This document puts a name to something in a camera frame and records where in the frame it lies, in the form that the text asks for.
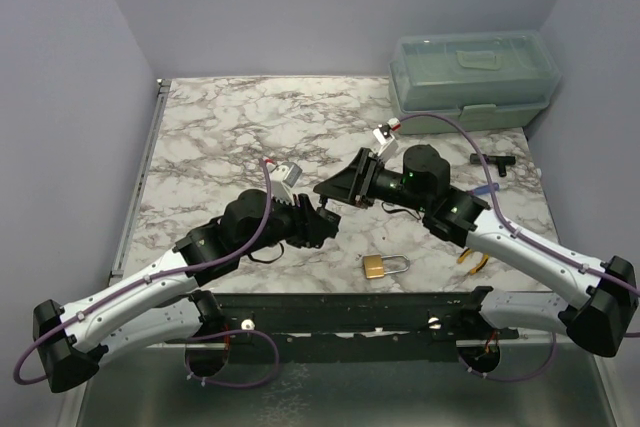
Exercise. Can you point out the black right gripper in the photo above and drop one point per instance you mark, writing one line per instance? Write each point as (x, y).
(353, 183)

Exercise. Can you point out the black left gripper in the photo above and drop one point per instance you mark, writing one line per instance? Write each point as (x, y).
(310, 230)

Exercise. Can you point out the brass padlock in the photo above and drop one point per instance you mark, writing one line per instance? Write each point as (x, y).
(378, 266)

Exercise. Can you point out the black padlock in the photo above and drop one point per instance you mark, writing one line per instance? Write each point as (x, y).
(326, 214)

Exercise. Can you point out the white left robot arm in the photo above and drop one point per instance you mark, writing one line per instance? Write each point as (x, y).
(165, 300)

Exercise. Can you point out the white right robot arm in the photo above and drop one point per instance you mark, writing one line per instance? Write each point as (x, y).
(591, 301)

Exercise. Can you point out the black T-shaped tool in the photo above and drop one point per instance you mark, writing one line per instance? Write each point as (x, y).
(502, 162)

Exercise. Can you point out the green translucent plastic toolbox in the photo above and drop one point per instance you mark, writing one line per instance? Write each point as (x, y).
(482, 81)

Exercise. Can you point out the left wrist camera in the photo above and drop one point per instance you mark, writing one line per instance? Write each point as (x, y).
(283, 177)

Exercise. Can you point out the black base frame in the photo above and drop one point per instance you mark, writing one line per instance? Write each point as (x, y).
(336, 328)

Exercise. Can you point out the blue-handled screwdriver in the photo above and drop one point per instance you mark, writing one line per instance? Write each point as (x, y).
(485, 189)

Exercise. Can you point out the aluminium side rail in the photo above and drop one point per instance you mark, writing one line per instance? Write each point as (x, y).
(118, 268)

